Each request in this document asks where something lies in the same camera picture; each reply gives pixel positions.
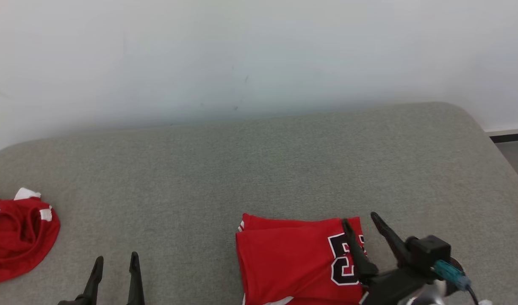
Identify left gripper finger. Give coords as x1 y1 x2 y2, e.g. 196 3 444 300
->
126 252 145 305
81 255 104 305

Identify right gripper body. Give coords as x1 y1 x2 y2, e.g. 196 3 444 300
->
359 267 438 305

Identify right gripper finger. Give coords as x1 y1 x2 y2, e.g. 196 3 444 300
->
371 211 412 268
342 219 378 280

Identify red white basketball jersey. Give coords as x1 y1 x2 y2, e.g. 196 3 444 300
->
235 213 369 305

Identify red shorts with white hem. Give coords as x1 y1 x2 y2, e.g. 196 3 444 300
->
0 188 61 285

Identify teal cable connector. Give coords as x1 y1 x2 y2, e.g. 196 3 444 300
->
432 260 471 291

